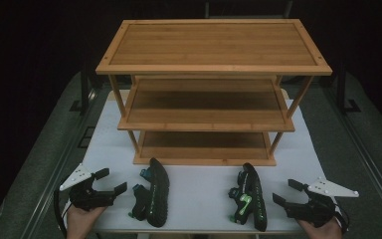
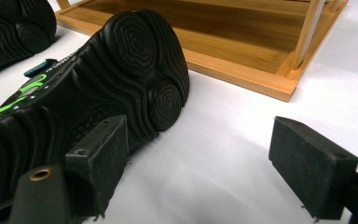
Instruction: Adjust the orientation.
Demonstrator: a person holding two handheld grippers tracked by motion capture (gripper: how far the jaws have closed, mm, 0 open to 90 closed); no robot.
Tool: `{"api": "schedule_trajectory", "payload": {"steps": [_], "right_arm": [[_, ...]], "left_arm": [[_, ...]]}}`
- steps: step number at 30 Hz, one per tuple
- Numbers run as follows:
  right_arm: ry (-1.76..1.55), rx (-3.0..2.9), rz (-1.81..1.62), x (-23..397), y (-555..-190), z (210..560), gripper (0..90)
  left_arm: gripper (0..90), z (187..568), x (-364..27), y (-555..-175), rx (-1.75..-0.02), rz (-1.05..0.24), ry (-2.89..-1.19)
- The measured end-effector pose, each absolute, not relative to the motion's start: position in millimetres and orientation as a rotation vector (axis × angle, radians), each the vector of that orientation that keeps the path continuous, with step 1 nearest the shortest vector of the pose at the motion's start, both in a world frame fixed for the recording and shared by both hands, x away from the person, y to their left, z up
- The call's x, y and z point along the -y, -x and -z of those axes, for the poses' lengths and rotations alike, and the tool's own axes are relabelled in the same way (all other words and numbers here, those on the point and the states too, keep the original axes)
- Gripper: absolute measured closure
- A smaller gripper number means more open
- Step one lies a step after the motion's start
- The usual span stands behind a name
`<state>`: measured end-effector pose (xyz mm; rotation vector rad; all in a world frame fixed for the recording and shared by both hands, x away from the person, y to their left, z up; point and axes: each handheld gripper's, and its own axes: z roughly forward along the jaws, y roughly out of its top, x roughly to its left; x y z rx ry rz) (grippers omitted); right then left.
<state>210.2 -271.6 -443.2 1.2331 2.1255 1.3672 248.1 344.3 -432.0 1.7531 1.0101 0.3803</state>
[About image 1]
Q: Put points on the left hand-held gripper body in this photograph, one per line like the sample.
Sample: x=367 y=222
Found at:
x=86 y=197

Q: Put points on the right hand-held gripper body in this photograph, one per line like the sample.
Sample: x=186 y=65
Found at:
x=316 y=210

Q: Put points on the black shoe with green accents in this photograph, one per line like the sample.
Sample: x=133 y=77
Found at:
x=253 y=199
x=159 y=192

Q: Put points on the three-tier wooden shoe rack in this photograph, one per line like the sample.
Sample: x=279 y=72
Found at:
x=212 y=43

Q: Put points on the person's right hand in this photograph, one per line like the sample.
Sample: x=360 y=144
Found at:
x=325 y=231

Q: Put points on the person's left hand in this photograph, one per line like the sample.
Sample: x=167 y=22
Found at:
x=81 y=222

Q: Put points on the black metal stand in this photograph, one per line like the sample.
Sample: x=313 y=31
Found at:
x=84 y=93
x=343 y=93

